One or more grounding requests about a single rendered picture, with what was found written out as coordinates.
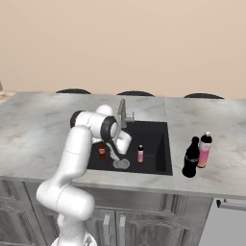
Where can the small pink bottle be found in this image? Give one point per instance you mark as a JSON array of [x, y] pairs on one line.
[[140, 155]]

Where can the dark stool seat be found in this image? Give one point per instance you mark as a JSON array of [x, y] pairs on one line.
[[203, 95], [73, 91], [135, 93]]

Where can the grey metal tap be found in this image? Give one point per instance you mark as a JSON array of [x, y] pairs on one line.
[[121, 112]]

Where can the large black bottle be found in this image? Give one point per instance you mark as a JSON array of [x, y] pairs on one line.
[[191, 160]]

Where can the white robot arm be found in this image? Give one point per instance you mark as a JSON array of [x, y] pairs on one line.
[[73, 160]]

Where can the grey dishwasher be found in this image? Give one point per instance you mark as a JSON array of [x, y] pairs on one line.
[[224, 229]]

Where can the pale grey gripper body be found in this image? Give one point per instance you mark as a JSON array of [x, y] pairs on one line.
[[121, 164]]

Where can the black sink basin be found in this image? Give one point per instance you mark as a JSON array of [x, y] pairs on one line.
[[153, 144]]

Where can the large pink bottle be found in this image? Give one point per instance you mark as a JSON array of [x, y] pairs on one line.
[[204, 150]]

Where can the grey cupboard door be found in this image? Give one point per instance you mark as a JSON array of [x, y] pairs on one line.
[[153, 230], [19, 217], [99, 229]]

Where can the small brown bottle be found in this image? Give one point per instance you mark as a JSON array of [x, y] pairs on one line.
[[102, 152]]

